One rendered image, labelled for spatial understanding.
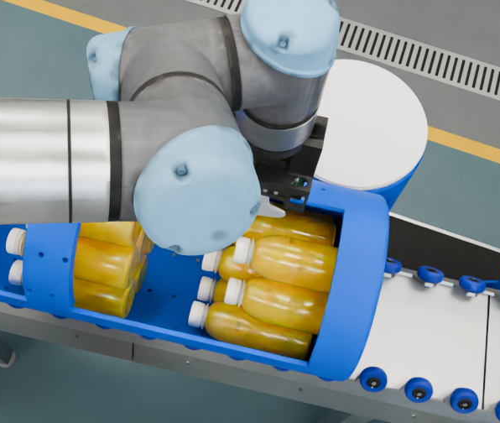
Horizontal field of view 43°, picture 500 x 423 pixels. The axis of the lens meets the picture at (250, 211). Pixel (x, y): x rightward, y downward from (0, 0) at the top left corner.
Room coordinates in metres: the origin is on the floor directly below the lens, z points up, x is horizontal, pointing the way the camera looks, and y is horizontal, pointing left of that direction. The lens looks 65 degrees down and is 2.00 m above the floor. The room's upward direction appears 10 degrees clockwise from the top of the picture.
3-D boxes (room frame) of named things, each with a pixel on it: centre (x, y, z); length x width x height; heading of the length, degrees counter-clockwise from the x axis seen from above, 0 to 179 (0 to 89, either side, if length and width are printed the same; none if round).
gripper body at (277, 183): (0.34, -0.02, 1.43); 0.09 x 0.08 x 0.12; 86
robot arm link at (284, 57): (0.34, 0.00, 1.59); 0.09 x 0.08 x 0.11; 112
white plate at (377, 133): (0.67, -0.16, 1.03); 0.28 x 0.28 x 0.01
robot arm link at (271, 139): (0.34, -0.01, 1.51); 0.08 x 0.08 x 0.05
